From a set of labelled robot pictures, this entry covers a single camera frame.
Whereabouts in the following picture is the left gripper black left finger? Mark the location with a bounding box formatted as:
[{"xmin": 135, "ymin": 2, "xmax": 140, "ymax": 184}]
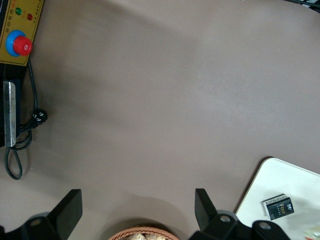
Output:
[{"xmin": 7, "ymin": 189, "xmax": 83, "ymax": 240}]

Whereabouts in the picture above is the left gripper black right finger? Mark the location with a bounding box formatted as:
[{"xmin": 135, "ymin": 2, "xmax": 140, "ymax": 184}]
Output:
[{"xmin": 189, "ymin": 188, "xmax": 253, "ymax": 240}]

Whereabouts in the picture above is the sandwich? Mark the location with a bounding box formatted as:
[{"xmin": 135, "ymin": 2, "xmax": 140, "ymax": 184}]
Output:
[{"xmin": 303, "ymin": 223, "xmax": 320, "ymax": 240}]

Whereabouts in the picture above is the cream plastic tray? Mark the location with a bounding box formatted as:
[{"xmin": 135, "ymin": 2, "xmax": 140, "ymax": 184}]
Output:
[{"xmin": 234, "ymin": 156, "xmax": 320, "ymax": 240}]

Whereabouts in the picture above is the beige snack pack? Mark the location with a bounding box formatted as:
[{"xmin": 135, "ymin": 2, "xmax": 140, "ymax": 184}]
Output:
[
  {"xmin": 124, "ymin": 232, "xmax": 146, "ymax": 240},
  {"xmin": 144, "ymin": 233, "xmax": 167, "ymax": 240}
]

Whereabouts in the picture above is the round wicker basket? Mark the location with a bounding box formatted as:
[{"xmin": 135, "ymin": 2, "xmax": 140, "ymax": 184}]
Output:
[{"xmin": 107, "ymin": 225, "xmax": 179, "ymax": 240}]

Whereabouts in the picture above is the black tissue pack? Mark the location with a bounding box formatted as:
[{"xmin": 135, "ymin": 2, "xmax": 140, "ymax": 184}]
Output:
[{"xmin": 262, "ymin": 193, "xmax": 295, "ymax": 221}]

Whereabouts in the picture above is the yellow control box red button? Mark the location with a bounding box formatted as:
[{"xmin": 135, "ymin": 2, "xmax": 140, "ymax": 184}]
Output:
[{"xmin": 0, "ymin": 0, "xmax": 45, "ymax": 67}]

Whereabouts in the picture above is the black power cable with plug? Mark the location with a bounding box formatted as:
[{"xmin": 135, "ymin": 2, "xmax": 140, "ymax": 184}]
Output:
[{"xmin": 4, "ymin": 58, "xmax": 49, "ymax": 181}]

